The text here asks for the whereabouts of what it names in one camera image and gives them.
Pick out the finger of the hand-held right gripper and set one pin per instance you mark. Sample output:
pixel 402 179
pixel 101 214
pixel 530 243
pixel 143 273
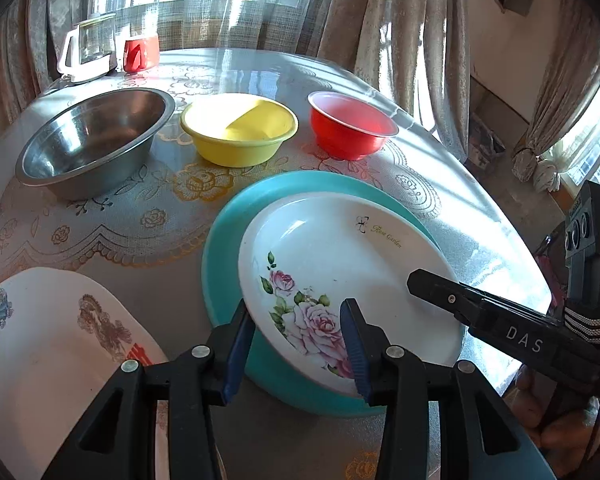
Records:
pixel 445 295

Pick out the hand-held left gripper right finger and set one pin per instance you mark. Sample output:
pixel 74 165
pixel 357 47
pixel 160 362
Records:
pixel 356 347

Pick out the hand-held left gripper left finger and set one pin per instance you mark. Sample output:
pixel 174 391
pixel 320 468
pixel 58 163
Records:
pixel 237 352

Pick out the teal plate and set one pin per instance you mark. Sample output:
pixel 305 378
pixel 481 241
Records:
pixel 222 260

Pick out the white rose print plate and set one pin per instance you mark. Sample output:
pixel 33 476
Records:
pixel 330 255

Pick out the white dragon print plate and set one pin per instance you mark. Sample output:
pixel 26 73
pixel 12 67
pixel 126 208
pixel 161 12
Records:
pixel 45 360

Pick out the yellow plastic bowl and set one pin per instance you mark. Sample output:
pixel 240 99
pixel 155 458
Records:
pixel 240 130

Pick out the stainless steel bowl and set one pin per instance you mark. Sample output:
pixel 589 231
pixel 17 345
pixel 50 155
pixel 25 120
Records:
pixel 87 140

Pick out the person's right hand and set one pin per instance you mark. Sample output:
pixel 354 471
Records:
pixel 570 435

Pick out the patterned cloth bundle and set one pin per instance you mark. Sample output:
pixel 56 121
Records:
pixel 485 140

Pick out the beige velvet curtain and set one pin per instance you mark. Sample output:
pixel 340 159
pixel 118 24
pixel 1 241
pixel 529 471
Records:
pixel 405 35
pixel 565 100
pixel 30 45

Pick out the red plastic bowl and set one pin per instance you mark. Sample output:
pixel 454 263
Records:
pixel 350 130

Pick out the red mug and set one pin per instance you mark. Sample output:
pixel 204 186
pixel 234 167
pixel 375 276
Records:
pixel 140 55

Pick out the sheer white curtain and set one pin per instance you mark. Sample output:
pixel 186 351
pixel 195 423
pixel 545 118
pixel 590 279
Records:
pixel 220 15

